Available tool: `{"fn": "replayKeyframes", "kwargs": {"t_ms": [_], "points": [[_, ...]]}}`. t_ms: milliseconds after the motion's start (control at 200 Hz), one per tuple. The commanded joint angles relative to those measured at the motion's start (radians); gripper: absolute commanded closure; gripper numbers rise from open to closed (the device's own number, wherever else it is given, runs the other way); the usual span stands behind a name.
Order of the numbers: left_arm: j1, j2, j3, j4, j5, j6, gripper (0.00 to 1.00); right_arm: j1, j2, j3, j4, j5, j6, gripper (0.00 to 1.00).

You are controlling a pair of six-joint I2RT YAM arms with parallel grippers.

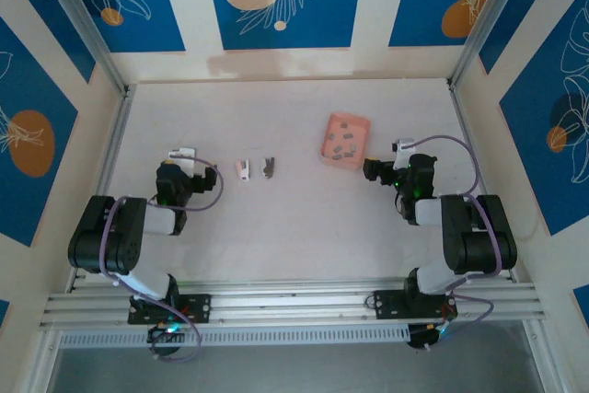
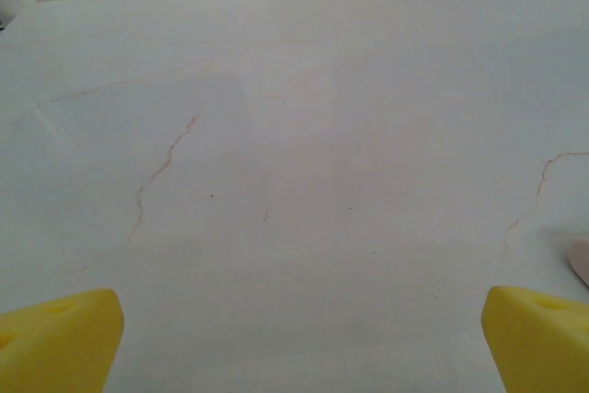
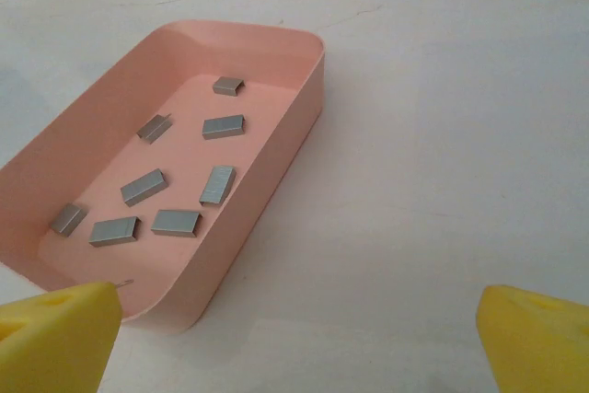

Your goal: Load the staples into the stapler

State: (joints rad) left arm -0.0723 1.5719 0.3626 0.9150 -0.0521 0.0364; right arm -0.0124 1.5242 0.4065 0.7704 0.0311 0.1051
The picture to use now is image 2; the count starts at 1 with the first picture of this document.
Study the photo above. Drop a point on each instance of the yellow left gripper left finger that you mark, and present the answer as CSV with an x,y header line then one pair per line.
x,y
55,347

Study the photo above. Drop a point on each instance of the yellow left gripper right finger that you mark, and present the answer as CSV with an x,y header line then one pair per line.
x,y
543,351

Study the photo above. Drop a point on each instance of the pink flat block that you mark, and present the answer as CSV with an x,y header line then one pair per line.
x,y
582,259

